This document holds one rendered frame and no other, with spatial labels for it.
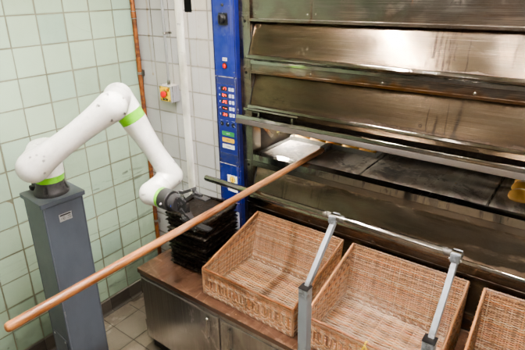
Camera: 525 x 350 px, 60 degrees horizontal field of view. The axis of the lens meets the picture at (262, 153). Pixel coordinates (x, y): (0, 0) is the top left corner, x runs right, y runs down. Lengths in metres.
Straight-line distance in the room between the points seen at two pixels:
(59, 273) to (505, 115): 2.00
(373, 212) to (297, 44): 0.88
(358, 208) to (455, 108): 0.67
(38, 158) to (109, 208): 1.20
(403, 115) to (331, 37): 0.47
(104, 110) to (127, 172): 1.30
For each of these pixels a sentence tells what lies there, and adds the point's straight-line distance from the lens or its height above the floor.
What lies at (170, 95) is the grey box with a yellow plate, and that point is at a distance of 2.75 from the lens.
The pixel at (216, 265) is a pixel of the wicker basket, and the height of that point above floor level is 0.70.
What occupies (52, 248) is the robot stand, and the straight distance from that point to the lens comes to 2.24.
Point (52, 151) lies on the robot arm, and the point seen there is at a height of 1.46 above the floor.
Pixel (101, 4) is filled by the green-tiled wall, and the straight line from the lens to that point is 2.87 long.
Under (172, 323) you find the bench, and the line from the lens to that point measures 2.72.
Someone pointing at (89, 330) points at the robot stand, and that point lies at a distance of 2.56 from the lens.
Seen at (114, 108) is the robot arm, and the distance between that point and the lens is 1.83.
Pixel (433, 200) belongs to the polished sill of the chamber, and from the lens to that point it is 2.10.
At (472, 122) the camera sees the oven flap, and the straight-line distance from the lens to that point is 1.96.
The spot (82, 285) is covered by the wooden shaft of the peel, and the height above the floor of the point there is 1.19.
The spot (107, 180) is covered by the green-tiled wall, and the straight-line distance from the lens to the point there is 3.02.
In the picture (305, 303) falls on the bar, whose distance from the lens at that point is 1.86.
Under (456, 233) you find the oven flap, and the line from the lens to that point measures 2.15.
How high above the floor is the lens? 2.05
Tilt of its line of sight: 20 degrees down
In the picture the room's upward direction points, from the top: 1 degrees counter-clockwise
